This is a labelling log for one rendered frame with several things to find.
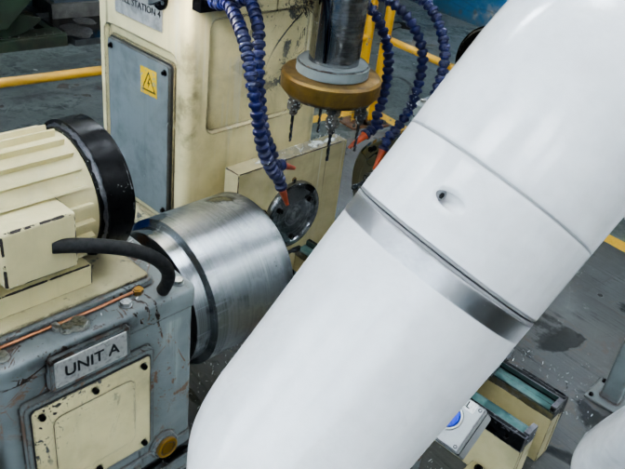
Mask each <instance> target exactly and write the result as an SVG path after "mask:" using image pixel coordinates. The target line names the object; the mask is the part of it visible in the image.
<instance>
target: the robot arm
mask: <svg viewBox="0 0 625 469"><path fill-rule="evenodd" d="M623 218H624V220H625V0H508V1H507V2H506V3H505V4H504V5H503V6H502V7H501V8H500V9H499V11H498V12H497V13H496V14H495V15H494V17H493V18H492V19H491V20H490V21H489V22H488V24H487V25H486V26H485V27H484V29H483V30H482V31H481V32H480V33H479V34H478V35H477V36H476V37H475V39H474V40H473V41H472V43H471V44H470V45H469V47H468V48H467V49H466V51H465V52H464V53H463V54H462V56H461V57H460V58H459V60H458V61H457V62H456V64H455V65H454V66H453V68H452V69H451V70H450V71H449V73H448V74H447V75H446V77H445V78H444V80H443V81H442V82H441V83H440V85H439V86H438V87H437V89H436V90H435V91H434V92H433V94H432V95H431V96H430V97H429V98H428V100H427V101H426V102H425V104H424V105H423V106H422V108H421V109H420V110H419V112H418V113H417V115H416V116H415V117H414V118H413V120H412V121H411V123H410V124H409V125H408V126H407V128H406V129H405V131H404V132H403V133H402V135H401V136H400V137H399V138H398V140H397V141H396V142H395V144H394V145H393V146H392V148H391V149H390V150H389V152H388V153H386V155H385V156H384V157H383V159H382V160H381V161H380V162H379V164H378V165H377V167H376V168H375V169H374V171H373V172H372V173H371V174H370V176H369V177H368V178H367V180H366V181H365V183H364V184H363V185H362V186H361V189H359V190H358V191H357V193H356V194H355V195H354V197H353V198H352V200H351V201H350V202H349V204H348V205H347V206H346V208H345V209H343V211H342V212H341V213H340V215H339V216H338V218H337V219H336V220H335V221H334V223H333V224H332V225H331V227H330V228H329V229H328V231H327V232H326V234H325V235H324V237H323V238H322V239H321V241H320V242H319V243H318V245H317V246H316V247H315V249H314V250H313V251H312V253H311V254H310V256H309V257H308V258H307V260H306V261H305V262H304V263H303V264H302V265H301V267H300V268H299V270H298V271H297V272H296V274H295V275H294V276H293V278H292V279H291V280H290V282H289V283H288V284H287V286H286V287H285V289H284V290H283V292H282V293H281V294H280V296H279V297H278V298H277V300H276V301H275V302H274V304H273V305H272V307H271V308H270V309H269V311H268V312H267V313H266V315H265V316H264V317H263V318H262V319H261V320H260V322H259V323H258V325H257V326H256V327H255V329H254V330H253V331H252V333H251V334H250V335H249V337H248V338H247V339H246V341H245V342H244V344H243V345H242V346H241V348H240V349H239V350H238V352H237V353H236V354H235V355H234V357H233V358H232V360H231V361H230V362H229V364H228V365H227V366H226V368H225V369H224V370H223V371H222V372H221V374H220V375H219V377H218V378H217V380H216V381H215V382H214V384H213V385H212V387H211V389H210V390H209V392H208V394H207V395H206V398H205V400H204V401H203V403H202V405H201V408H200V409H199V411H198V413H197V415H196V417H195V420H194V422H193V428H192V431H191V435H190V440H189V446H188V454H187V468H186V469H410V468H411V467H412V466H413V465H414V463H415V462H416V461H417V460H418V459H419V457H420V456H421V455H422V454H423V453H424V451H425V450H426V449H427V448H428V447H429V446H430V444H431V443H432V442H433V441H434V440H435V438H436V437H438V436H439V435H440V434H441V432H442V431H443V430H444V429H445V428H446V426H447V425H448V424H449V423H450V422H451V421H452V419H453V418H454V417H455V416H456V415H457V414H458V412H459V411H460V410H461V409H462V408H463V406H464V405H465V404H466V403H467V402H468V401H469V400H470V398H471V397H472V396H473V395H474V394H475V392H476V391H477V390H478V389H479V388H480V387H481V385H482V384H483V383H484V382H485V381H486V380H487V378H488V377H489V376H490V375H491V374H492V373H493V371H494V370H495V369H496V368H497V367H498V366H499V364H500V363H501V362H502V361H503V360H504V358H505V357H506V356H507V355H508V354H509V353H510V351H511V350H512V349H513V348H514V347H515V345H516V344H517V343H518V342H519V341H520V340H521V339H522V338H523V337H524V336H525V334H526V333H527V332H528V331H529V330H530V329H531V327H532V326H533V325H534V323H533V322H536V321H537V320H538V319H539V318H540V317H541V315H542V314H543V313H544V312H545V311H546V309H547V308H548V307H549V306H550V305H551V303H552V302H553V301H554V300H555V298H556V297H557V296H558V295H559V294H560V292H561V291H562V290H563V289H564V288H565V286H566V285H567V284H568V283H569V281H570V280H571V279H572V278H573V277H574V275H575V274H576V273H577V272H578V270H579V269H580V268H581V267H582V266H583V265H584V263H585V262H586V261H587V260H588V259H589V258H590V256H591V255H592V254H593V252H594V251H595V250H596V249H598V247H599V246H600V245H601V244H602V243H603V241H604V240H605V239H606V238H607V236H608V235H609V234H610V233H611V232H612V231H613V229H614V228H615V227H616V226H617V225H618V223H619V222H620V221H621V220H622V219H623ZM570 469H625V406H624V407H622V408H621V409H618V410H617V411H615V412H614V413H612V414H611V415H609V416H608V417H606V418H605V419H603V420H602V421H600V422H599V423H598V424H596V425H595V426H594V427H593V428H592V429H591V430H590V431H588V432H587V433H586V434H585V435H584V436H583V437H582V439H581V440H580V441H579V443H578V445H577V447H576V449H575V451H574V453H573V456H572V460H571V466H570Z"/></svg>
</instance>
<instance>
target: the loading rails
mask: <svg viewBox="0 0 625 469"><path fill-rule="evenodd" d="M317 245H318V244H317V243H315V242H314V241H312V240H311V239H308V240H307V241H306V245H304V246H301V248H300V251H298V252H296V253H295V261H294V269H292V270H293V271H294V272H295V274H296V272H297V271H298V270H299V268H300V267H301V265H302V264H303V263H304V262H305V261H306V260H307V258H308V257H309V256H310V254H311V253H312V252H313V250H314V249H315V247H316V246H317ZM293 276H294V275H293ZM470 399H471V400H472V401H474V402H475V403H477V404H478V405H480V406H481V407H483V408H484V409H485V410H487V411H488V415H489V416H490V418H491V421H490V422H489V424H488V425H487V427H486V428H485V430H484V431H483V432H482V433H481V435H480V436H479V438H478V439H477V441H476V442H475V444H474V445H473V446H472V448H471V450H470V451H469V453H468V454H467V456H466V457H465V458H464V460H462V461H463V462H465V463H466V464H467V466H466V467H465V468H464V469H522V467H523V465H524V462H525V458H526V456H527V457H529V458H530V459H532V460H533V461H536V460H537V459H538V457H539V456H540V455H541V454H542V453H543V452H544V451H545V450H546V449H547V447H548V445H549V442H550V440H551V437H552V434H553V431H554V429H555V426H556V424H557V422H558V420H559V418H560V415H561V413H562V410H563V408H564V406H565V402H566V400H567V398H566V397H565V396H563V395H561V394H559V393H557V392H556V391H554V390H553V389H552V388H550V387H549V386H547V385H546V384H544V383H542V382H540V381H538V380H537V379H535V378H534V377H532V376H530V375H529V374H527V373H526V372H524V371H522V370H521V369H519V368H517V367H516V366H515V365H513V364H511V363H510V362H508V361H507V360H505V359H504V361H503V362H502V363H501V365H500V366H499V369H498V370H497V371H496V373H495V374H494V373H493V376H492V377H491V376H490V378H489V380H487V381H486V382H484V384H482V385H481V387H480V388H479V389H478V390H477V391H476V392H475V394H474V395H473V396H472V397H471V398H470Z"/></svg>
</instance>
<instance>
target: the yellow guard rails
mask: <svg viewBox="0 0 625 469"><path fill-rule="evenodd" d="M371 2H372V4H373V6H374V5H376V6H377V7H378V6H379V2H378V0H371ZM394 15H395V10H394V11H392V10H391V7H389V6H387V7H386V11H385V17H384V20H385V21H386V23H385V27H388V29H389V31H388V34H389V35H390V36H391V37H392V27H393V21H394ZM371 18H372V16H368V14H367V13H366V25H365V31H364V37H363V44H362V49H361V55H360V58H362V59H364V60H365V61H366V62H367V63H369V58H370V52H371V47H372V41H373V35H374V29H375V22H374V21H372V19H371ZM390 43H392V44H393V45H394V46H395V47H398V48H400V49H402V50H404V51H406V52H408V53H411V54H413V55H415V56H417V57H418V56H419V55H417V51H418V49H417V48H416V47H413V46H410V45H409V44H407V43H404V42H402V41H400V40H397V39H395V38H393V37H392V39H391V41H390ZM382 45H383V44H382V43H380V45H379V54H378V60H377V66H376V73H377V74H378V75H379V77H380V78H381V76H382V75H383V74H384V72H383V71H382V68H383V67H385V66H384V64H383V60H385V58H384V57H383V56H382V53H383V52H384V50H383V49H381V46H382ZM426 57H428V58H429V60H428V61H429V62H431V63H434V64H436V65H438V66H439V64H438V62H439V60H441V58H438V57H436V56H434V55H432V54H430V53H428V52H427V55H426ZM97 75H102V69H101V66H95V67H87V68H79V69H71V70H64V71H56V72H48V73H40V74H26V75H18V76H10V77H2V78H0V88H2V87H16V86H24V85H31V84H38V83H45V82H53V81H60V80H68V79H75V78H82V77H90V76H97ZM381 81H382V78H381ZM382 82H383V81H382ZM377 103H378V101H377V100H376V101H374V102H373V103H372V104H371V105H369V111H368V116H367V117H366V120H364V123H363V125H361V126H360V128H364V127H365V128H366V127H367V126H369V125H370V126H371V125H372V124H371V120H372V119H373V118H372V112H373V111H375V107H374V106H375V104H377ZM353 112H354V111H352V115H350V116H346V117H342V116H341V117H340V118H339V122H340V123H341V124H343V125H344V126H346V127H349V128H350V129H352V130H356V126H357V125H356V124H355V119H354V118H353V116H354V113H353Z"/></svg>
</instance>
